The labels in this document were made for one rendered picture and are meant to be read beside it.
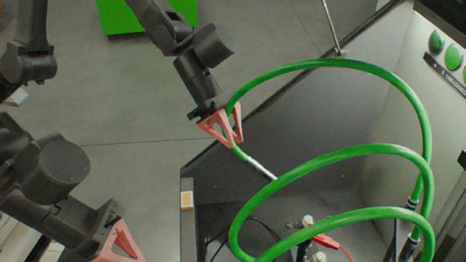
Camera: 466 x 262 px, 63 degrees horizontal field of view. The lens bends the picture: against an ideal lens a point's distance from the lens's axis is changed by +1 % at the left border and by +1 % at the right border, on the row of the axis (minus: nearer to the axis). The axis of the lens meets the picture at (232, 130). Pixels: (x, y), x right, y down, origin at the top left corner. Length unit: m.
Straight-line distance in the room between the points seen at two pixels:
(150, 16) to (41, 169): 0.41
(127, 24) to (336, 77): 3.26
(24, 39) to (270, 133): 0.64
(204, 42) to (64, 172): 0.37
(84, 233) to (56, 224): 0.04
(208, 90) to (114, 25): 3.34
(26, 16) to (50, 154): 0.62
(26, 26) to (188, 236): 0.63
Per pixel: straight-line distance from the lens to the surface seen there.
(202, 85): 0.72
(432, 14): 0.82
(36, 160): 0.47
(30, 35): 1.04
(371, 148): 0.53
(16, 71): 1.05
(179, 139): 2.66
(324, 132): 1.03
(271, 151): 1.03
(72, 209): 0.53
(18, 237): 1.26
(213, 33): 0.71
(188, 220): 0.96
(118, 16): 4.00
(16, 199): 0.52
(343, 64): 0.62
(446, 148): 0.84
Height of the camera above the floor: 1.71
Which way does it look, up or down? 39 degrees down
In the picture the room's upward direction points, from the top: straight up
